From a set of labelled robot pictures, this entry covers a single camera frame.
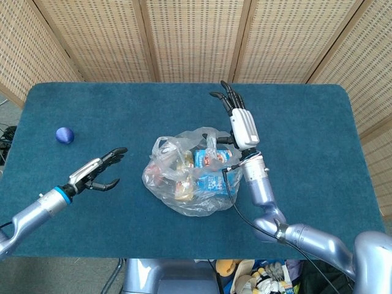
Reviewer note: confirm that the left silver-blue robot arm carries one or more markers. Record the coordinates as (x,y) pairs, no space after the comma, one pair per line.
(39,208)

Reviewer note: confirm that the blue printed carton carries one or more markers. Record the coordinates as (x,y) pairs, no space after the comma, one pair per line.
(211,185)

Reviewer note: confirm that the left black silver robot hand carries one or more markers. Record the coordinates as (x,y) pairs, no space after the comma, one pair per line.
(88,170)

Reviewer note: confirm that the small blue ball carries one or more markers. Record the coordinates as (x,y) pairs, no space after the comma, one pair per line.
(65,135)

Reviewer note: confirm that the teal carpet table mat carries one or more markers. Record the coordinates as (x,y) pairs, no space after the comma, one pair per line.
(92,101)

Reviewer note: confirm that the yellow snack packet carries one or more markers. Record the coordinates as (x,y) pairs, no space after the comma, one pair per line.
(183,191)

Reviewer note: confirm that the white plush toy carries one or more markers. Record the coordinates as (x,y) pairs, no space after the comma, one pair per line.
(263,280)

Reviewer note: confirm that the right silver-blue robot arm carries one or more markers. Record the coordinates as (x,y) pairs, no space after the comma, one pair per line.
(318,240)

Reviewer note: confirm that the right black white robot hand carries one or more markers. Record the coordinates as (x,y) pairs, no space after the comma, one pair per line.
(243,125)

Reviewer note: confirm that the black fabric bag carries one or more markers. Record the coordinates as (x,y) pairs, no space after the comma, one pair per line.
(324,278)

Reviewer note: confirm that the grey-blue robot torso base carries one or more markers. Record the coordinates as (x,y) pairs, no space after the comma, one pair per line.
(171,278)

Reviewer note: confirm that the clear plastic bag with snacks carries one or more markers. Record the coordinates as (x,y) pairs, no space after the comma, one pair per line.
(171,196)

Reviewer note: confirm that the yellow plush toy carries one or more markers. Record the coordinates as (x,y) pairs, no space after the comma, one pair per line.
(226,267)

